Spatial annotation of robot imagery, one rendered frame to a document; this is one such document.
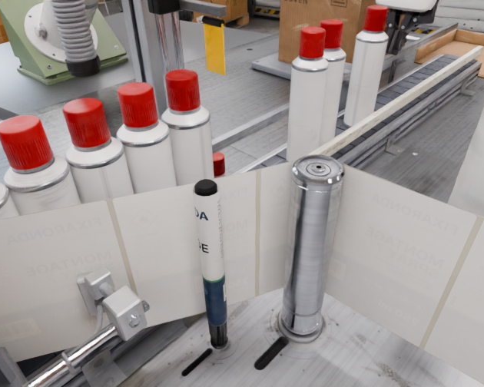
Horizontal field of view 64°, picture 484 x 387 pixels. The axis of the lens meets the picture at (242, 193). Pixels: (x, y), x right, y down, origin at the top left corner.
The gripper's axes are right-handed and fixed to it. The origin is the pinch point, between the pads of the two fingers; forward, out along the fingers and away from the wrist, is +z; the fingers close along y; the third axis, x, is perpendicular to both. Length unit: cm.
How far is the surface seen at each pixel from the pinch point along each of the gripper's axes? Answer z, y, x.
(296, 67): 7.3, -0.3, -28.0
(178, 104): 13, 1, -49
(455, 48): -7, -9, 70
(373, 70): 5.4, 1.9, -8.8
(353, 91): 9.6, -0.6, -8.3
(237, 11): -21, -315, 287
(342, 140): 16.7, 4.1, -16.4
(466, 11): -68, -100, 383
